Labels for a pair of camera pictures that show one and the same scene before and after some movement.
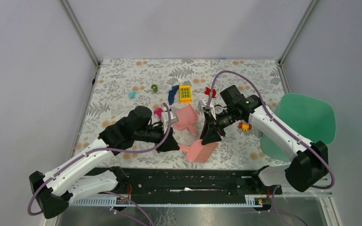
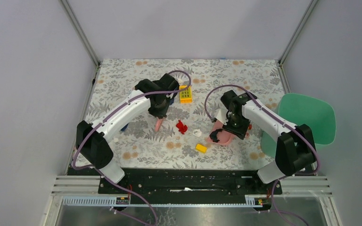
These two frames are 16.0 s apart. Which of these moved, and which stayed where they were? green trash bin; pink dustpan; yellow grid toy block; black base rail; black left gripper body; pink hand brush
Moved: pink hand brush; pink dustpan; black left gripper body
Stayed: green trash bin; yellow grid toy block; black base rail
